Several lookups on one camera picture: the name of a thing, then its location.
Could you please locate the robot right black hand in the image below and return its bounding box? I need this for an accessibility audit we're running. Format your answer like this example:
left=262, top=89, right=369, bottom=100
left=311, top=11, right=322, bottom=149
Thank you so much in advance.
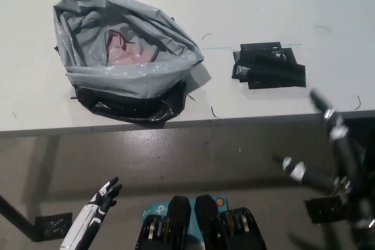
left=272, top=88, right=375, bottom=250

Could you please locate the robot left white-black hand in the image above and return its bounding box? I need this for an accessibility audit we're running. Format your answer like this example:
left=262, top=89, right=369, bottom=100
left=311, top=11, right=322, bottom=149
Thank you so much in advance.
left=60, top=176, right=123, bottom=250

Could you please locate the grey plastic bag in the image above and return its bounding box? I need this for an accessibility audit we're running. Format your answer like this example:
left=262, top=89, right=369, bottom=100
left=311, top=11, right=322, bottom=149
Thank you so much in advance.
left=53, top=0, right=205, bottom=124

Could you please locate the black floor tape patch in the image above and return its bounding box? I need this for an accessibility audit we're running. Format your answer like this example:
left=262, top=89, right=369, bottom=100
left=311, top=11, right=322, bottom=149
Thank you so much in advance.
left=304, top=197, right=349, bottom=224
left=34, top=211, right=73, bottom=238

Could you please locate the black table leg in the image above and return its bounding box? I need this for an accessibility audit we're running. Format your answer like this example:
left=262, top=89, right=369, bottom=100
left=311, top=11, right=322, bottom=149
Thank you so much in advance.
left=0, top=194, right=39, bottom=242

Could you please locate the robot left black torso block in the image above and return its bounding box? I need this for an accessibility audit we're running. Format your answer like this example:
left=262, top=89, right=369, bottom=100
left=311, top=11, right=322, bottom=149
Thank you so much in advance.
left=135, top=194, right=194, bottom=250

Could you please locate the robot black torso block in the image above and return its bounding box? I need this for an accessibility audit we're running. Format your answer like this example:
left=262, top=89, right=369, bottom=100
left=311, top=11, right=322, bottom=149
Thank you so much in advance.
left=195, top=194, right=268, bottom=250
left=135, top=194, right=194, bottom=250

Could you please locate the robot right black torso block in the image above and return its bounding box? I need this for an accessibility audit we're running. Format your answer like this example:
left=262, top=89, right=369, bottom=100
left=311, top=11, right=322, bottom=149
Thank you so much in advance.
left=195, top=194, right=268, bottom=250

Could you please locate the pink crumpled plastic sheet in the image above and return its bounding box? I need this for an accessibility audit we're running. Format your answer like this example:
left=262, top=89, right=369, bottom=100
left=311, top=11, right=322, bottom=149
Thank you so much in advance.
left=105, top=29, right=161, bottom=65

